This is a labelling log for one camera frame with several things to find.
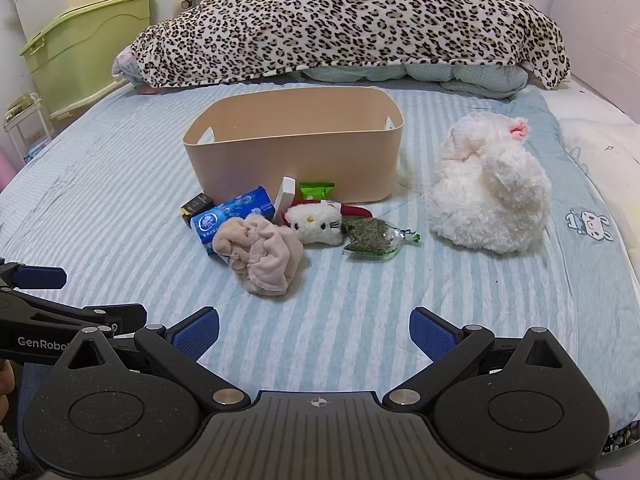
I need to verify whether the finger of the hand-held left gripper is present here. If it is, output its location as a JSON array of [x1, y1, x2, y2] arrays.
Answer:
[[0, 259, 68, 293], [0, 291, 148, 337]]

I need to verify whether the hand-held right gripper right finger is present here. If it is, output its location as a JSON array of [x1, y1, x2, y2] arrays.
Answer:
[[382, 307, 576, 411]]

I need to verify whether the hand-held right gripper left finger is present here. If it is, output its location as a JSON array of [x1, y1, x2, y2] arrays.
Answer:
[[59, 307, 252, 413]]

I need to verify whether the person's left hand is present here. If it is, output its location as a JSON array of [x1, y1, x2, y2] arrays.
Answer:
[[0, 361, 16, 423]]

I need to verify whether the beige crumpled cloth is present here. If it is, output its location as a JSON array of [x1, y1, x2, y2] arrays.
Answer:
[[212, 213, 306, 297]]

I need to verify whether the clear bag of dried herbs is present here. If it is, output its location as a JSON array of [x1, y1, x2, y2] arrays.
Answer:
[[342, 217, 421, 263]]

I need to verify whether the blue tissue pack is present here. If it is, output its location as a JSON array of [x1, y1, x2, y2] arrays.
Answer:
[[190, 186, 277, 257]]

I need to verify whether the blue striped bed sheet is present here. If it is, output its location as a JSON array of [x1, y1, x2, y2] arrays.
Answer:
[[0, 82, 640, 461]]

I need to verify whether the small black box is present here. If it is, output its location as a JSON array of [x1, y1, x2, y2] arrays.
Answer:
[[180, 192, 217, 228]]

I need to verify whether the large white plush toy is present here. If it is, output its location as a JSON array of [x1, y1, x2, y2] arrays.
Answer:
[[426, 113, 552, 257]]

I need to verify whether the small white rack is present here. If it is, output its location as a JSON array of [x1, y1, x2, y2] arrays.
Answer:
[[2, 92, 55, 163]]

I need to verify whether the white cat plush toy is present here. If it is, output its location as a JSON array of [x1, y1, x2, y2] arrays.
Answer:
[[280, 199, 375, 247]]

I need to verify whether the small white box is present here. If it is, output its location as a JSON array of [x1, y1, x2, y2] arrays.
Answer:
[[273, 176, 297, 223]]

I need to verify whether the green snack packet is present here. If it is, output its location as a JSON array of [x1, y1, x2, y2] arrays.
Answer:
[[298, 181, 335, 202]]

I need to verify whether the beige plastic storage basket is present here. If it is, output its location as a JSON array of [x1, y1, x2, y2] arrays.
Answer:
[[182, 86, 405, 205]]

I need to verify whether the green plastic drawer cabinet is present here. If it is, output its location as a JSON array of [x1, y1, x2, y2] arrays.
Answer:
[[19, 0, 152, 121]]

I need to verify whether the pink floral pillow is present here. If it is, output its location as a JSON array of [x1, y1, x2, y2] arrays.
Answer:
[[111, 45, 146, 86]]

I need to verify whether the light green quilt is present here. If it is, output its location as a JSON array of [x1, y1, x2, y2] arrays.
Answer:
[[300, 62, 530, 101]]

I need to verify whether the leopard print blanket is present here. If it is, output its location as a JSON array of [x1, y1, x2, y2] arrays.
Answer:
[[122, 0, 571, 90]]

